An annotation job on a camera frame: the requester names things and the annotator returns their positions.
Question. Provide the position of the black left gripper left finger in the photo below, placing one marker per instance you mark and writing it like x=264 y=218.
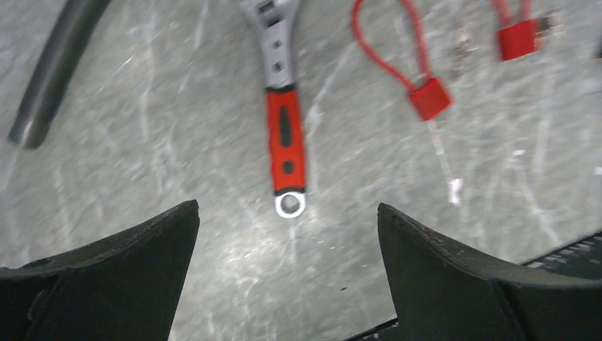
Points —
x=126 y=286

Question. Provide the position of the red handled adjustable wrench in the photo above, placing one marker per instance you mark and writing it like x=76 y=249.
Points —
x=273 y=21

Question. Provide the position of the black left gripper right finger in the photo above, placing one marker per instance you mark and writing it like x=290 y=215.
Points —
x=443 y=289

